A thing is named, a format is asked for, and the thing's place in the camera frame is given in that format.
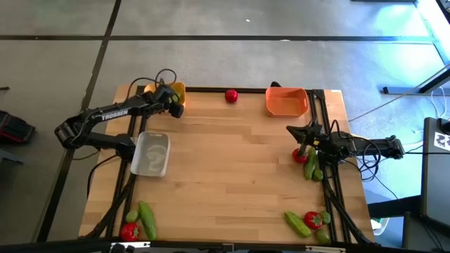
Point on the black aluminium table frame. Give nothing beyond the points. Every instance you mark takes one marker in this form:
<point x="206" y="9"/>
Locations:
<point x="211" y="90"/>

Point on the black clamp knob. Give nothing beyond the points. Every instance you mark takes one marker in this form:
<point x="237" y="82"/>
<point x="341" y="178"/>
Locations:
<point x="275" y="84"/>

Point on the yellow plastic basket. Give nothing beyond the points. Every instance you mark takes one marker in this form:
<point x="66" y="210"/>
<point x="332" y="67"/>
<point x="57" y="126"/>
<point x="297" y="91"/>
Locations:
<point x="181" y="88"/>

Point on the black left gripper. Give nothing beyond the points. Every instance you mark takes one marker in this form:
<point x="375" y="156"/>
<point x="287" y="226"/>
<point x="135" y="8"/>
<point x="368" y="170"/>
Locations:
<point x="165" y="96"/>

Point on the grey metal floor piece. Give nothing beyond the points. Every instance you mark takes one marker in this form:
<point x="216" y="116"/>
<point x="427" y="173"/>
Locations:
<point x="8" y="157"/>

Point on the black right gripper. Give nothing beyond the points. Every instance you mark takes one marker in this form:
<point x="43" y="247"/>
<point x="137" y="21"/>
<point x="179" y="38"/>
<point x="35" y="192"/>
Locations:
<point x="318" y="140"/>

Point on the white black marker paper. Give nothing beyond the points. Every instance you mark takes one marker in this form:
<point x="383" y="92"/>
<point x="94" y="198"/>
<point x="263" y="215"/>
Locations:
<point x="442" y="140"/>

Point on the orange plastic basket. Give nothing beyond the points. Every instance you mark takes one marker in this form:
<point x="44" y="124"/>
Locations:
<point x="286" y="102"/>

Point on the red and black bag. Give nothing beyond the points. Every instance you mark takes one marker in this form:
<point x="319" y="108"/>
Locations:
<point x="14" y="128"/>

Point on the black desk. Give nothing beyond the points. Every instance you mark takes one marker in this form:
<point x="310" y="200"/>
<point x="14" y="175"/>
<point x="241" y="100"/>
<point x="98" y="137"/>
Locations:
<point x="436" y="182"/>

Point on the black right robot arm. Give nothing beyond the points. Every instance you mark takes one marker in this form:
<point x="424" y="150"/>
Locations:
<point x="372" y="145"/>

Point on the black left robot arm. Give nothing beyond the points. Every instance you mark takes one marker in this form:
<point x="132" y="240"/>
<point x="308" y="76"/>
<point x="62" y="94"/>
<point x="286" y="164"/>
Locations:
<point x="112" y="114"/>

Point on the green toy cucumber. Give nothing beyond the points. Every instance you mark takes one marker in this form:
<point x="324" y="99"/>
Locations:
<point x="310" y="165"/>
<point x="297" y="223"/>
<point x="178" y="97"/>
<point x="147" y="220"/>

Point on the green toy lime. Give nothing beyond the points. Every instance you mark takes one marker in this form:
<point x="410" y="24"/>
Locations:
<point x="325" y="216"/>
<point x="318" y="174"/>
<point x="132" y="215"/>
<point x="322" y="236"/>

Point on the white plastic basket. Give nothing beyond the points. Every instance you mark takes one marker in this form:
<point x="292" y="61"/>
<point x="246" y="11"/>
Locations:
<point x="151" y="154"/>

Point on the white plastic container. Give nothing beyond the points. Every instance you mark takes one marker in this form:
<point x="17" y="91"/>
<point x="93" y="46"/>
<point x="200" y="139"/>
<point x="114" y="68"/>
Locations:
<point x="379" y="225"/>

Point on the black desk leg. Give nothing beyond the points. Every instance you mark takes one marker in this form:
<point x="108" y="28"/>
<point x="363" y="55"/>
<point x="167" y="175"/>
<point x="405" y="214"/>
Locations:
<point x="404" y="90"/>

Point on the silver metal bracket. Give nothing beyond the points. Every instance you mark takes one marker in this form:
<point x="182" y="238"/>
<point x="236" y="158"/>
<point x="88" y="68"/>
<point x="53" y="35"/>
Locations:
<point x="130" y="245"/>
<point x="325" y="249"/>

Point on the red toy tomato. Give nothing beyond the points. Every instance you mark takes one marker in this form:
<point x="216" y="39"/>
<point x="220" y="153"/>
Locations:
<point x="296" y="159"/>
<point x="313" y="220"/>
<point x="231" y="95"/>
<point x="129" y="232"/>

